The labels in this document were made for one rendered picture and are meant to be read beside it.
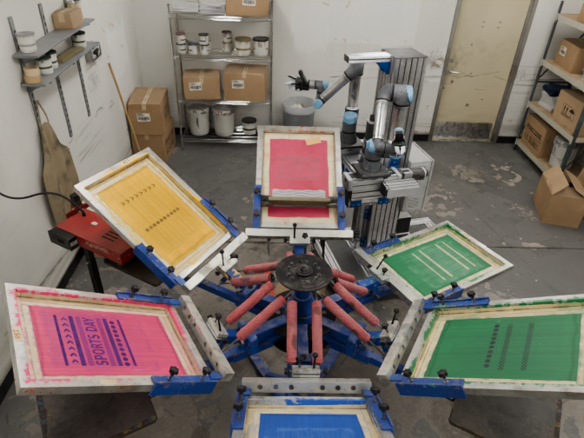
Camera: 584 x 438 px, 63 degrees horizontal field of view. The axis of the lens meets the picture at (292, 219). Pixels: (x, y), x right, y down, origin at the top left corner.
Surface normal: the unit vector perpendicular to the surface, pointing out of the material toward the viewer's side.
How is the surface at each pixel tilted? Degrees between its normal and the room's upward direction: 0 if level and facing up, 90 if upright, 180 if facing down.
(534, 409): 0
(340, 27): 90
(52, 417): 0
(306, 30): 90
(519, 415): 0
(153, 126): 90
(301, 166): 32
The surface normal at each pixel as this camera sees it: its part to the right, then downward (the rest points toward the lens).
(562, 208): -0.22, 0.54
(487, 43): 0.01, 0.56
